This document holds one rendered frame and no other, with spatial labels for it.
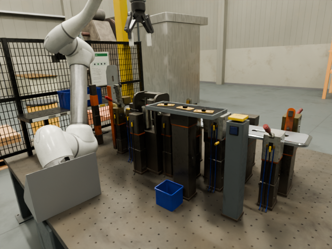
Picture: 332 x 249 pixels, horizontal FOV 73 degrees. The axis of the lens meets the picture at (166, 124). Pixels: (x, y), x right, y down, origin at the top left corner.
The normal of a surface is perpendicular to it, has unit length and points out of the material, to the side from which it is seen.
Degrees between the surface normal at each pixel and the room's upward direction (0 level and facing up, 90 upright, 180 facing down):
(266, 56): 90
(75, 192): 90
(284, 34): 90
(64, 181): 90
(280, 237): 0
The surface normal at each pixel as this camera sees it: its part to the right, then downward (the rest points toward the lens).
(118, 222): -0.04, -0.95
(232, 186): -0.63, 0.25
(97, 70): 0.77, 0.16
